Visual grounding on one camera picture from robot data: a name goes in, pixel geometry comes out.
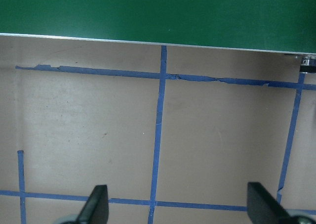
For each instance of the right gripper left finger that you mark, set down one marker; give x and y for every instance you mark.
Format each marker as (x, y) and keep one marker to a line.
(96, 208)

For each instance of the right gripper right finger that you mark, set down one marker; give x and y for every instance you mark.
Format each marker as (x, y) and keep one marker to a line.
(262, 208)

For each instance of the green conveyor belt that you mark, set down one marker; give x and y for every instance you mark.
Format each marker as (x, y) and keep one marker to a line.
(287, 26)

